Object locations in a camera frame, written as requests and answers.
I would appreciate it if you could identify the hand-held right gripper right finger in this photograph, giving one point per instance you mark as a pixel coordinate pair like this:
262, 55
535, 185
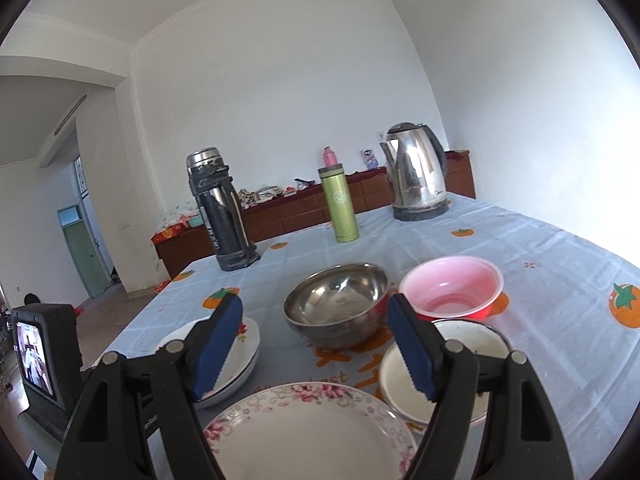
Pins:
412, 355

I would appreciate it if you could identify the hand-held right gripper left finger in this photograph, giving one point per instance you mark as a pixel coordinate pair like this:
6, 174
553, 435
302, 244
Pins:
220, 345

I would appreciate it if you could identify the small floral white plate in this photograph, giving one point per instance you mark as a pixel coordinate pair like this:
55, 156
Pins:
232, 389
246, 339

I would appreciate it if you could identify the white enamel bowl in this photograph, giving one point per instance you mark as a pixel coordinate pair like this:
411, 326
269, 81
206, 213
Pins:
397, 390

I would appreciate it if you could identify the red plastic bowl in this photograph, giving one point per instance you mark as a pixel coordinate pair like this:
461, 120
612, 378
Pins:
450, 285

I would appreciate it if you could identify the stainless steel bowl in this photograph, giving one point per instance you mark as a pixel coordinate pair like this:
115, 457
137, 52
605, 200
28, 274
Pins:
335, 305

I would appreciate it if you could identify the large floral rimmed plate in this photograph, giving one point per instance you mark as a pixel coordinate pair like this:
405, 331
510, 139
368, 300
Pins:
310, 435

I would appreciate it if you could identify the green door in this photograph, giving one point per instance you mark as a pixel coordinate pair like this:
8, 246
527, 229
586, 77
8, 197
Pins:
85, 260

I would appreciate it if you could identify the orange printed box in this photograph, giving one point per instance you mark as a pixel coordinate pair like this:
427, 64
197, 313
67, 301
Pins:
170, 232

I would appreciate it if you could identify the black steel thermos flask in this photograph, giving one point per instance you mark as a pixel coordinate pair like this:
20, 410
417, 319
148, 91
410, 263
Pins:
220, 220

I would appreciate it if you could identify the brown wooden sideboard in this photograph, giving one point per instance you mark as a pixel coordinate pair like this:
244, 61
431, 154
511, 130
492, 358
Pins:
300, 210

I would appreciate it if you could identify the pile of household clutter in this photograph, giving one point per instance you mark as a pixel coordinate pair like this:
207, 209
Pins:
265, 194

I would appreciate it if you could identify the light blue printed tablecloth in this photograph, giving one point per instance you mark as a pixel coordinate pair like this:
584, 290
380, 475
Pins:
550, 270

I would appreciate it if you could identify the green thermos bottle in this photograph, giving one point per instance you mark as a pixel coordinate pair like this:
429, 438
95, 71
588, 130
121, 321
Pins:
340, 205

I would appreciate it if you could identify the stainless steel electric kettle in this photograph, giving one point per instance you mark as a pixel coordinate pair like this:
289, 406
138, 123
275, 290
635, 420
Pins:
415, 175

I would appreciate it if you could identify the purple snack packet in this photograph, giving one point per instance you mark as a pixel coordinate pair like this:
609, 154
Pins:
369, 159

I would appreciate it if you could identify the dark red cloth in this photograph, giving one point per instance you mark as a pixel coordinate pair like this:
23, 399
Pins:
456, 155

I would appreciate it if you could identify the pink bottle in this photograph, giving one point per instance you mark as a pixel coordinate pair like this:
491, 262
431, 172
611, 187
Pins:
329, 157

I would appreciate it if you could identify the fluorescent tube lamp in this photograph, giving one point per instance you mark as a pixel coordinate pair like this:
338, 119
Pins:
70, 114

